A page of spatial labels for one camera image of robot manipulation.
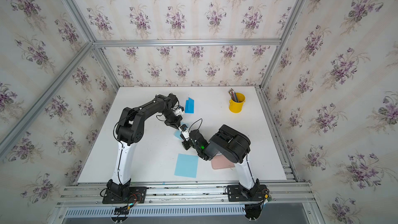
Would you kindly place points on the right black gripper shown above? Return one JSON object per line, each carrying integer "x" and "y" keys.
{"x": 184, "y": 145}

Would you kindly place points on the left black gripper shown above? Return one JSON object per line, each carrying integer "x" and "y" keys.
{"x": 175, "y": 124}

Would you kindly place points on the light blue paper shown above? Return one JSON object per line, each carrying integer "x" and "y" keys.
{"x": 186, "y": 166}
{"x": 177, "y": 133}

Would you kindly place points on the bright blue square paper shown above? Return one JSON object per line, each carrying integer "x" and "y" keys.
{"x": 189, "y": 107}

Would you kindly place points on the light blue front paper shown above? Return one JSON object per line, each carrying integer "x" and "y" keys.
{"x": 186, "y": 166}

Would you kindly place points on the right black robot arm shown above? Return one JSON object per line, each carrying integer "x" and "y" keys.
{"x": 232, "y": 144}

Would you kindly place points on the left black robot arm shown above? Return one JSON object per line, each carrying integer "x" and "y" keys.
{"x": 129, "y": 130}

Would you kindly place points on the pink eraser case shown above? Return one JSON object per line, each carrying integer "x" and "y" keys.
{"x": 220, "y": 162}

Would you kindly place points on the yellow pencil cup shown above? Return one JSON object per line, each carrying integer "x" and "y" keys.
{"x": 236, "y": 107}

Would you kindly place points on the colored pencils bundle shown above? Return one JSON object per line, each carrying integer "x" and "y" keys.
{"x": 233, "y": 95}

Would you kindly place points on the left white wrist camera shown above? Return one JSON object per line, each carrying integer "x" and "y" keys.
{"x": 179, "y": 110}

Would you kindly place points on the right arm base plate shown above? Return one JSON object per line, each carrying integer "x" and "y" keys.
{"x": 238, "y": 193}

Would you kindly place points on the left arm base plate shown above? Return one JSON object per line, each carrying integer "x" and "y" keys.
{"x": 124, "y": 196}

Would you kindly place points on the white vented cable duct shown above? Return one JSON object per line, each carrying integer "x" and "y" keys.
{"x": 157, "y": 211}

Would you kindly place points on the aluminium front rail frame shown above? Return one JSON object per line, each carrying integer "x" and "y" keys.
{"x": 288, "y": 192}

